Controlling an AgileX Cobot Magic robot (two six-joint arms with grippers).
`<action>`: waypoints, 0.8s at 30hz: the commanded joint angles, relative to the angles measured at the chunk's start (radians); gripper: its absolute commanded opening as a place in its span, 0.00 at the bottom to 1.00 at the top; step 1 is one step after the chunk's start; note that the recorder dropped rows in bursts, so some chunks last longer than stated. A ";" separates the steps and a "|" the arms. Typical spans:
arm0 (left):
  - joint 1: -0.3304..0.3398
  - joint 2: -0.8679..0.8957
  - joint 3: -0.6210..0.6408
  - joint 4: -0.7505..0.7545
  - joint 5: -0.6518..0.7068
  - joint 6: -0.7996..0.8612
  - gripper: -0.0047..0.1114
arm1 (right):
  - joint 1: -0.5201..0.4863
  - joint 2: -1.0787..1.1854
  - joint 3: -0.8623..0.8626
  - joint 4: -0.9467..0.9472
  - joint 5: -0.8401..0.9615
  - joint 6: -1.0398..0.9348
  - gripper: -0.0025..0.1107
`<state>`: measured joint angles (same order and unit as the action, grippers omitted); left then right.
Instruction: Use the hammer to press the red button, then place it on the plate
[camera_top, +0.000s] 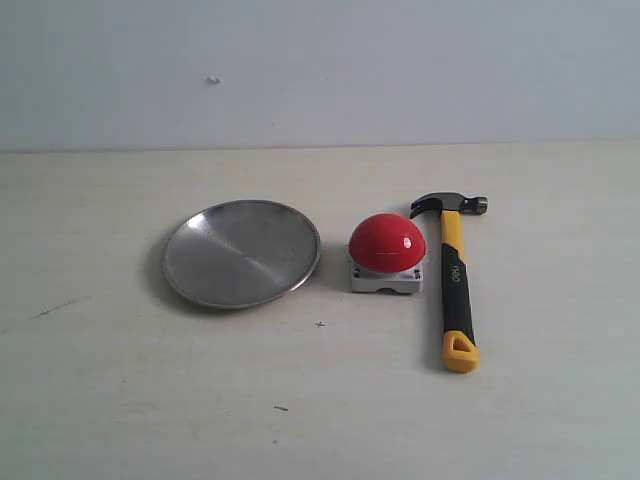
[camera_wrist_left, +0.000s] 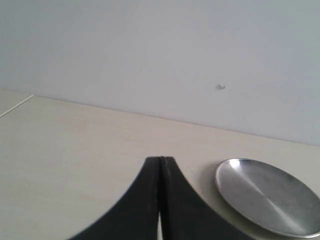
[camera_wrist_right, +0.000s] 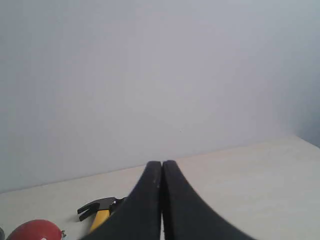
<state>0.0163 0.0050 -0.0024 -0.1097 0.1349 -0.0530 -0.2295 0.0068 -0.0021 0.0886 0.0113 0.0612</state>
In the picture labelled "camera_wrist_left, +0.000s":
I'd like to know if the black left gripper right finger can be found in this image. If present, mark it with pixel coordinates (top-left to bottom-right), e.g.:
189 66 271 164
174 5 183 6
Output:
159 157 252 240

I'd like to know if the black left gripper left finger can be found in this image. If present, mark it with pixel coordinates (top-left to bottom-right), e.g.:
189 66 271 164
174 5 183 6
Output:
71 157 161 240

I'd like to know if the round steel plate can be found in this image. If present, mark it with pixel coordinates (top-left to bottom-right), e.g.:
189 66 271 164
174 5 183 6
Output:
214 158 320 239

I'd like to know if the small white wall plug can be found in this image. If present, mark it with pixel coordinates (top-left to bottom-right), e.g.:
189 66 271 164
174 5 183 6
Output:
217 84 226 90

